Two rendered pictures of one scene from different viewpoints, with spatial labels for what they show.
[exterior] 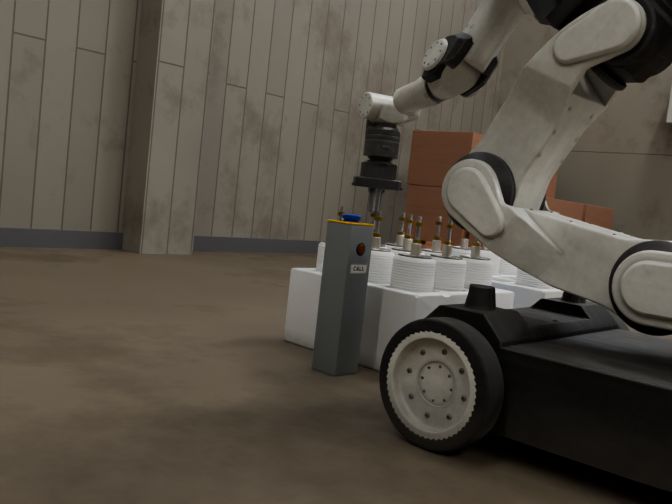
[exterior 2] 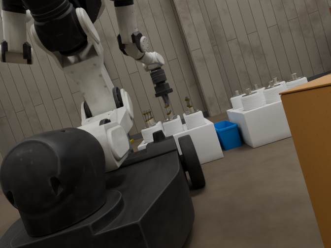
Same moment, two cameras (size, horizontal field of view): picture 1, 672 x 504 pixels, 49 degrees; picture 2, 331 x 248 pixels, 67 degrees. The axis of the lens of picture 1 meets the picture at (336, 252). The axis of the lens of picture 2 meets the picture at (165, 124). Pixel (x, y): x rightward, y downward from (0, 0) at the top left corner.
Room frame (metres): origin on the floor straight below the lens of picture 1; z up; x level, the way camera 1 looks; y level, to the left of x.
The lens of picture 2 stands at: (0.85, -1.23, 0.33)
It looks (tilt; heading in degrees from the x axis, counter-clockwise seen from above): 4 degrees down; 51
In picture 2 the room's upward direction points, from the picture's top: 18 degrees counter-clockwise
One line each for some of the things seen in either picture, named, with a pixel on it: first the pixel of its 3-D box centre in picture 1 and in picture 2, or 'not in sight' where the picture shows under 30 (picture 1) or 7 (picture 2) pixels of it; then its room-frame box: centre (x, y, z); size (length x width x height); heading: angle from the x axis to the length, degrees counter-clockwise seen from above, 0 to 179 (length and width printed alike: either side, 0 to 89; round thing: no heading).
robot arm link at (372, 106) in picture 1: (379, 118); (154, 67); (1.86, -0.07, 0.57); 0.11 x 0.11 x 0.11; 30
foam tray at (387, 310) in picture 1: (398, 316); (180, 145); (1.77, -0.17, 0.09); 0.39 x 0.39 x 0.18; 46
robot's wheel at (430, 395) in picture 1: (438, 383); not in sight; (1.10, -0.18, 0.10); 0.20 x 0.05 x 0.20; 48
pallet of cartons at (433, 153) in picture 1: (517, 209); not in sight; (4.70, -1.12, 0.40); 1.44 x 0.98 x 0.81; 138
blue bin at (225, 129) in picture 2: not in sight; (224, 134); (2.02, -0.31, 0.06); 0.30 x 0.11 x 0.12; 48
